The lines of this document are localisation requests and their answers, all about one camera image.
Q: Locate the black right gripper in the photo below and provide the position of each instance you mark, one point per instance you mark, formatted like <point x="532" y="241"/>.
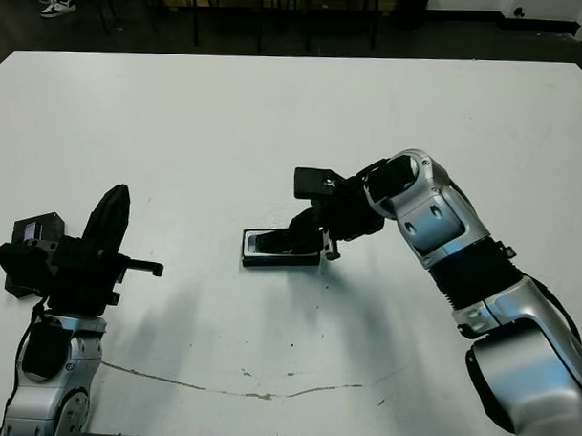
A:
<point x="353" y="210"/>

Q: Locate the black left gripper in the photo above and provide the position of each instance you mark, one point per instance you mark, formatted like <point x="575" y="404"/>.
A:
<point x="83" y="278"/>

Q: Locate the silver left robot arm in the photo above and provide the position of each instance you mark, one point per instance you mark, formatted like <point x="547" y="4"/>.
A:
<point x="80" y="359"/>

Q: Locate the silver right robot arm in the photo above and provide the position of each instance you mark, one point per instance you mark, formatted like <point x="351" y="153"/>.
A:
<point x="429" y="218"/>

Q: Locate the black box with white lining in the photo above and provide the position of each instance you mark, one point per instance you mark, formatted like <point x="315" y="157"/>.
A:
<point x="280" y="263"/>

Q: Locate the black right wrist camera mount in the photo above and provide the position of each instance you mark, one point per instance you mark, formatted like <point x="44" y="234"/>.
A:
<point x="316" y="183"/>

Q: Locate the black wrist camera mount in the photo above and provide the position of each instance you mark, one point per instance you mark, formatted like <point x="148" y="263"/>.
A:
<point x="23" y="271"/>
<point x="316" y="183"/>

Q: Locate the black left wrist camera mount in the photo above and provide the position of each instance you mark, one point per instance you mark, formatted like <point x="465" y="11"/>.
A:
<point x="23" y="271"/>

